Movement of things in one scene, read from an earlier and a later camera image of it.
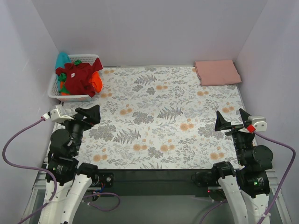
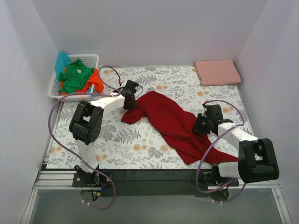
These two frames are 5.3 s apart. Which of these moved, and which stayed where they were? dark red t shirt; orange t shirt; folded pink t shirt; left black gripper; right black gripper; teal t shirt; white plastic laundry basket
Moved: right black gripper; left black gripper; dark red t shirt
Stayed: orange t shirt; folded pink t shirt; white plastic laundry basket; teal t shirt
